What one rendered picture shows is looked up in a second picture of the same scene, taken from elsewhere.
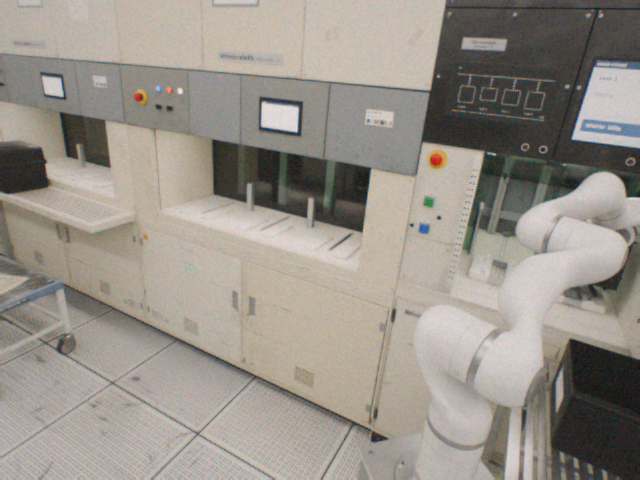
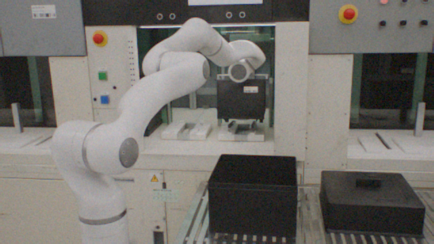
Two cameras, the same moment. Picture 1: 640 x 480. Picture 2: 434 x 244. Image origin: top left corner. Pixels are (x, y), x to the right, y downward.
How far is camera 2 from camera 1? 0.52 m
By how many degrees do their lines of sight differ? 19
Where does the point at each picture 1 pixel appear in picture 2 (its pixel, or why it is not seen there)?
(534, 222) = (149, 59)
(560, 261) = (157, 76)
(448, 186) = (114, 59)
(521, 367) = (111, 137)
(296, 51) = not seen: outside the picture
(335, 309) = (49, 197)
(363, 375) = not seen: outside the picture
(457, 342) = (73, 137)
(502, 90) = not seen: outside the picture
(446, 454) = (92, 233)
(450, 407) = (85, 193)
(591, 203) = (185, 38)
